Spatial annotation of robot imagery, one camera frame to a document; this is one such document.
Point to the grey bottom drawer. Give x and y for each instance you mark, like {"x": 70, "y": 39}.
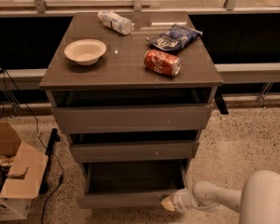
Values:
{"x": 131, "y": 183}

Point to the red soda can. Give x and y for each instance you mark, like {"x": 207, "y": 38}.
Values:
{"x": 162, "y": 62}

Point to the white paper bowl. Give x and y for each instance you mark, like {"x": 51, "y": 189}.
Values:
{"x": 85, "y": 51}

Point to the grey top drawer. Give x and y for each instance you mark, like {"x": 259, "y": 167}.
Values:
{"x": 132, "y": 118}

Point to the clear plastic water bottle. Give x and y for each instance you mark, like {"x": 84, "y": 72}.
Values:
{"x": 116, "y": 22}

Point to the grey middle drawer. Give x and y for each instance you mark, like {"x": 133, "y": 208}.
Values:
{"x": 134, "y": 146}

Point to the grey drawer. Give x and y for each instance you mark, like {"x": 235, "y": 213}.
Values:
{"x": 132, "y": 118}
{"x": 134, "y": 146}
{"x": 131, "y": 183}

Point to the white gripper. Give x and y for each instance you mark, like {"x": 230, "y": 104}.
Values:
{"x": 179, "y": 199}

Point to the black bar stand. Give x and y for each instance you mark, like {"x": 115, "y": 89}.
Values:
{"x": 54, "y": 137}

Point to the blue chip bag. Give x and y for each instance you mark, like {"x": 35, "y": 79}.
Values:
{"x": 175, "y": 39}

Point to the grey drawer cabinet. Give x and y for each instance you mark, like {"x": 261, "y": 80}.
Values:
{"x": 120, "y": 76}

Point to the open cardboard box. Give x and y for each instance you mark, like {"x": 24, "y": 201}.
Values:
{"x": 22, "y": 167}

